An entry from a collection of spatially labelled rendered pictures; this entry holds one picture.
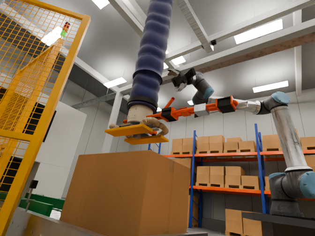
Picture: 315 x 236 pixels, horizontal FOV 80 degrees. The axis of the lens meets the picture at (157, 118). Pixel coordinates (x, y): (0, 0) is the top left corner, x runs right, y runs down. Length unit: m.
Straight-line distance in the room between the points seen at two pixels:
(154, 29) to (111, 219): 1.40
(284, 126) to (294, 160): 0.24
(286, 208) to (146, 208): 1.00
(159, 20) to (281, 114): 1.21
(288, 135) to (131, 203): 1.13
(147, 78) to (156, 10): 0.73
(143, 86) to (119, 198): 0.76
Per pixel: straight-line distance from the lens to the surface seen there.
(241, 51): 3.45
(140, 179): 0.88
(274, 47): 5.71
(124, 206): 0.92
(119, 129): 1.21
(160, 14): 1.85
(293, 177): 1.49
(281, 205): 1.59
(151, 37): 1.64
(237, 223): 8.21
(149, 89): 1.34
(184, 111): 1.10
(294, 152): 1.52
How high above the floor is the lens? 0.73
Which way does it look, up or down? 24 degrees up
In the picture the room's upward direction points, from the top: 8 degrees clockwise
